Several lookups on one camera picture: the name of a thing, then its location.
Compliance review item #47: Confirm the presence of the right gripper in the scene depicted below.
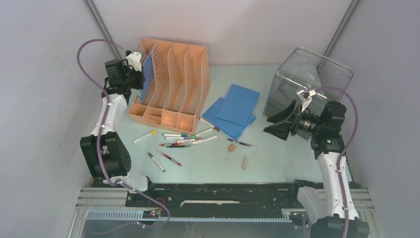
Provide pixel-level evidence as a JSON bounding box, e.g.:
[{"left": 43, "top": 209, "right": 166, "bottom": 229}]
[{"left": 263, "top": 99, "right": 324, "bottom": 140}]

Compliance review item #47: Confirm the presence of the blue folder front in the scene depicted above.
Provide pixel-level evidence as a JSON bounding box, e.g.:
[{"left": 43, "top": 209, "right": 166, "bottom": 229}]
[{"left": 139, "top": 52, "right": 154, "bottom": 103}]

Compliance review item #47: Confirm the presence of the blue folder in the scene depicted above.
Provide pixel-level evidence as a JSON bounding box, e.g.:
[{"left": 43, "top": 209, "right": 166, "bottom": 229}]
[
  {"left": 216, "top": 84, "right": 260, "bottom": 126},
  {"left": 139, "top": 52, "right": 154, "bottom": 103},
  {"left": 201, "top": 97, "right": 256, "bottom": 140}
]

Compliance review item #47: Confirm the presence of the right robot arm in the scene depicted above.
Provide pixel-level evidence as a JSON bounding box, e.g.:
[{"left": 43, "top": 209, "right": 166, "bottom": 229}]
[{"left": 264, "top": 100, "right": 370, "bottom": 238}]

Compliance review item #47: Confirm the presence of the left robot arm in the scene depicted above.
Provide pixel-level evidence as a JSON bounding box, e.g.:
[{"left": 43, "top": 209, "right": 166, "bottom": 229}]
[{"left": 80, "top": 57, "right": 157, "bottom": 207}]

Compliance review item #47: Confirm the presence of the orange plastic file organizer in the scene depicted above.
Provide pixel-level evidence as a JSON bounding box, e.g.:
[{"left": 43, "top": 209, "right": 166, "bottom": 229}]
[{"left": 128, "top": 38, "right": 210, "bottom": 135}]

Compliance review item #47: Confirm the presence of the tan eraser stick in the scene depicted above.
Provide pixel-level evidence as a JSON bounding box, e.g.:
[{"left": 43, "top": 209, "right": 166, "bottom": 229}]
[{"left": 242, "top": 157, "right": 249, "bottom": 171}]

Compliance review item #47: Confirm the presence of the clear purple pen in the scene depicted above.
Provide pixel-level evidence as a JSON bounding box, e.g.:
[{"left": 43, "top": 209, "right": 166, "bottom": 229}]
[{"left": 227, "top": 138, "right": 257, "bottom": 148}]

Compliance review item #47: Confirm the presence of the small cork block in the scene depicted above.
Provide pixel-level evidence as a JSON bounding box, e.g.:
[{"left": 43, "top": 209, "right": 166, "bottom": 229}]
[{"left": 227, "top": 144, "right": 236, "bottom": 152}]

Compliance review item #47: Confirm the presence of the yellow cap marker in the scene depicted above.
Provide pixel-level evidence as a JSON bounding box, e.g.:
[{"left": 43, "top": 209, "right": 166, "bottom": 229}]
[{"left": 132, "top": 130, "right": 157, "bottom": 144}]

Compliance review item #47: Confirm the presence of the clear plastic drawer cabinet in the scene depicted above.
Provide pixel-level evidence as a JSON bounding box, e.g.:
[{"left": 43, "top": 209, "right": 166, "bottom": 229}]
[{"left": 263, "top": 47, "right": 354, "bottom": 117}]

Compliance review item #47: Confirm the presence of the brown cap marker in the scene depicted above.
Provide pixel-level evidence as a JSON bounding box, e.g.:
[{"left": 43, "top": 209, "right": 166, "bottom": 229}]
[{"left": 200, "top": 118, "right": 220, "bottom": 131}]

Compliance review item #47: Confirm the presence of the purple cap marker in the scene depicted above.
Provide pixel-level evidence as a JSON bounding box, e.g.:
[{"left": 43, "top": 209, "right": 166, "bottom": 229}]
[{"left": 165, "top": 136, "right": 191, "bottom": 140}]

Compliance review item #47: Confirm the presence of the white marker right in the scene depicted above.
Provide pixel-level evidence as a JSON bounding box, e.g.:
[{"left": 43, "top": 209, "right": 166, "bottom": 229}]
[{"left": 192, "top": 135, "right": 218, "bottom": 145}]

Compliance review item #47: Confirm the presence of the red marker in cluster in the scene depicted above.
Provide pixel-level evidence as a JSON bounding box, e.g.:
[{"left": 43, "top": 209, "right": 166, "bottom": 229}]
[{"left": 159, "top": 142, "right": 192, "bottom": 147}]

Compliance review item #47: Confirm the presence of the dark green pen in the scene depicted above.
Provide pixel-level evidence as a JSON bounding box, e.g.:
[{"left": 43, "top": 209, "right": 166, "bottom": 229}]
[{"left": 165, "top": 145, "right": 192, "bottom": 148}]

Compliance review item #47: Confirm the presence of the green cap marker upper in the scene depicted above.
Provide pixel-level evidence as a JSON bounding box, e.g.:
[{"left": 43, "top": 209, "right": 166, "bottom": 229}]
[{"left": 190, "top": 127, "right": 213, "bottom": 139}]

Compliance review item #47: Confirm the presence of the green cap marker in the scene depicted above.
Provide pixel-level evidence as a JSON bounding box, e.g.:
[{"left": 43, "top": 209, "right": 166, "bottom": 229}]
[
  {"left": 190, "top": 127, "right": 213, "bottom": 139},
  {"left": 148, "top": 152, "right": 166, "bottom": 173}
]

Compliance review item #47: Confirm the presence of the red pen lower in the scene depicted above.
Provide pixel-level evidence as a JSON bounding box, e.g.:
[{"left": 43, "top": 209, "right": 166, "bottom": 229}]
[{"left": 161, "top": 152, "right": 183, "bottom": 167}]

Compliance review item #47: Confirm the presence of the green cap marker lower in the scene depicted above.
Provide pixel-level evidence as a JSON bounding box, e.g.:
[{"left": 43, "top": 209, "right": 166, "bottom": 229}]
[{"left": 148, "top": 152, "right": 166, "bottom": 173}]

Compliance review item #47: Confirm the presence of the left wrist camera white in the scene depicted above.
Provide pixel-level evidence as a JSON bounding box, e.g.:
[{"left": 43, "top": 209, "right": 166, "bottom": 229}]
[{"left": 125, "top": 51, "right": 142, "bottom": 72}]

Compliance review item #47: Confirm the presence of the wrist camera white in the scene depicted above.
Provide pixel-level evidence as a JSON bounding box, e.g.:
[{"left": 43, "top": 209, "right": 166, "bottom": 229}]
[
  {"left": 125, "top": 51, "right": 142, "bottom": 72},
  {"left": 296, "top": 88, "right": 316, "bottom": 112}
]

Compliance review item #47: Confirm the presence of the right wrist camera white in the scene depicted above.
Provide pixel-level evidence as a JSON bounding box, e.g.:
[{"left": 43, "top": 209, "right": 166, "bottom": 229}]
[{"left": 296, "top": 88, "right": 316, "bottom": 112}]

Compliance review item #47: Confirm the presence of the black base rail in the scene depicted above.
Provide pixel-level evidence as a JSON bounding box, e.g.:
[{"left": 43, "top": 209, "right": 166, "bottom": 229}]
[{"left": 126, "top": 182, "right": 325, "bottom": 220}]

